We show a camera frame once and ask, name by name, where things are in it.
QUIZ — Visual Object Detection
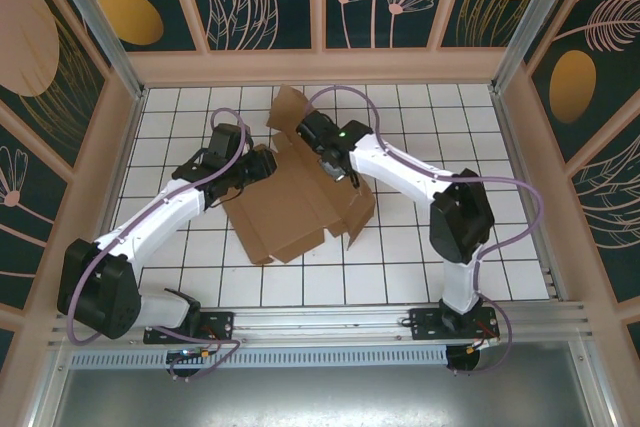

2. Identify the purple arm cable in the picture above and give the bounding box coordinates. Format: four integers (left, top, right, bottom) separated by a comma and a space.
303, 85, 546, 377
67, 107, 254, 382

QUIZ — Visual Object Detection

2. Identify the aluminium frame post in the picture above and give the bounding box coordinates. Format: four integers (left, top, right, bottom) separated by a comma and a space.
489, 0, 584, 93
42, 0, 147, 102

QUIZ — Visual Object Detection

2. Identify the brown cardboard box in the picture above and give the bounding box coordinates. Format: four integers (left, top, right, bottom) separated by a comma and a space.
219, 84, 377, 267

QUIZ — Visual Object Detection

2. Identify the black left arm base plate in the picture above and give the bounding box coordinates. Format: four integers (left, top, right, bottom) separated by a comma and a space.
143, 310, 236, 346

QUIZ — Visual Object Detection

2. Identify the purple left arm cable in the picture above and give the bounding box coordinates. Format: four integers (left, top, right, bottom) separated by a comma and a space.
67, 107, 254, 382

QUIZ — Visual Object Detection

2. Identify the yellow power connector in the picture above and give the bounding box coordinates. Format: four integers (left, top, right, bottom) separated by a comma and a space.
167, 345, 212, 364
464, 336, 501, 354

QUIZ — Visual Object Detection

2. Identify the aluminium mounting rail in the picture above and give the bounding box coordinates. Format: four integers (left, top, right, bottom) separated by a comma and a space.
47, 300, 599, 348

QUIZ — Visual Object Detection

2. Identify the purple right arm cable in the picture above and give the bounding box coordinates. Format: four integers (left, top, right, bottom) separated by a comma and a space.
303, 85, 546, 377

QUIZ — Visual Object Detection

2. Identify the grey metal sheet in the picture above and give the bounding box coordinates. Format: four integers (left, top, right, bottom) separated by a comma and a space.
29, 341, 619, 427

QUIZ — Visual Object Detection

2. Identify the aluminium side rail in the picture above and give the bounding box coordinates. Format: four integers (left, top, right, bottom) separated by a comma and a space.
492, 88, 571, 304

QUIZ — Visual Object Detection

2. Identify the slotted grey cable duct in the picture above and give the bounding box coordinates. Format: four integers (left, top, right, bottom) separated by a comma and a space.
69, 345, 450, 369

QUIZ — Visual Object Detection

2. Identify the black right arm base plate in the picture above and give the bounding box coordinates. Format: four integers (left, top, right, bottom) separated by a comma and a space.
408, 306, 501, 343

